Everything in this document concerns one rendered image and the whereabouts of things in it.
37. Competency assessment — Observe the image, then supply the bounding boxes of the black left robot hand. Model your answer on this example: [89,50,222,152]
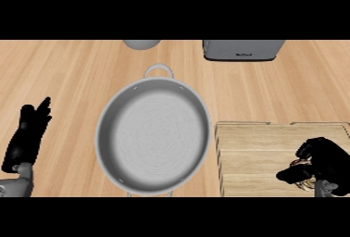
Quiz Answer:
[0,96,54,174]

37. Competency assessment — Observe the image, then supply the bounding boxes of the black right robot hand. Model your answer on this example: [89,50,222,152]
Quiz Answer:
[275,136,350,197]

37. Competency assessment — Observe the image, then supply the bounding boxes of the pale wooden tray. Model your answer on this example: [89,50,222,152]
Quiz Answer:
[213,120,350,198]

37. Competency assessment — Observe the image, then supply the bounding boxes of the grey metal pot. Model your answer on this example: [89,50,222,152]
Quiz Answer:
[94,63,215,198]

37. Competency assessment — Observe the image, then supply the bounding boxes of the grey round object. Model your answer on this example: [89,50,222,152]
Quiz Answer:
[122,40,161,51]

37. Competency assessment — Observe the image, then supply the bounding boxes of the grey boxy appliance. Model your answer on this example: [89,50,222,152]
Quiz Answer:
[201,40,287,62]

